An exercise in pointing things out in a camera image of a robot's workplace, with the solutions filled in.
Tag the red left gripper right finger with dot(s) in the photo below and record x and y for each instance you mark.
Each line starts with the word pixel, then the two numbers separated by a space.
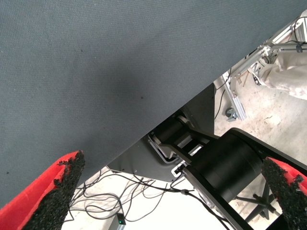
pixel 287 191

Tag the small black box green light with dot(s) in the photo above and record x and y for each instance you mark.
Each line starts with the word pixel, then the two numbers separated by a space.
pixel 121 219

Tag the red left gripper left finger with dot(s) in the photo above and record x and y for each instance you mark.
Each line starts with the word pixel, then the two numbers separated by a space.
pixel 36 191

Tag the grey frame castor wheel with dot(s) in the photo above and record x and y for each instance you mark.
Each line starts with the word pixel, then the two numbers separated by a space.
pixel 230 113

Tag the black office chair base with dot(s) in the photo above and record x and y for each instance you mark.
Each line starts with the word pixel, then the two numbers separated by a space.
pixel 261 203

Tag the black robot torso linkage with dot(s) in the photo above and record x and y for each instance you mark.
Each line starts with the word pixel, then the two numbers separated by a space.
pixel 223 163

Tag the person leg beige trousers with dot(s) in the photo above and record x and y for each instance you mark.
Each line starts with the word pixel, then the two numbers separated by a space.
pixel 287 74

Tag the dark grey table cloth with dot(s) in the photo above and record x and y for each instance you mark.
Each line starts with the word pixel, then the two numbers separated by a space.
pixel 96 72

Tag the aluminium extrusion frame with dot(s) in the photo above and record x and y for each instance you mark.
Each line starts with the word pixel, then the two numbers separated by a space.
pixel 237 103

